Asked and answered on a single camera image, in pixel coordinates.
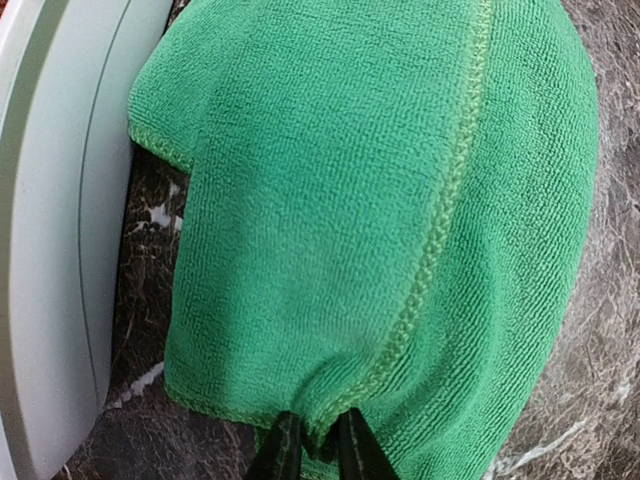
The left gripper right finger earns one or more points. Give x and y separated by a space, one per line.
361 457

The green microfiber towel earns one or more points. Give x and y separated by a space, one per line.
387 207

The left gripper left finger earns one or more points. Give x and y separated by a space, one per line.
280 456

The white plastic basin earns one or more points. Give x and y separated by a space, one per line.
66 72

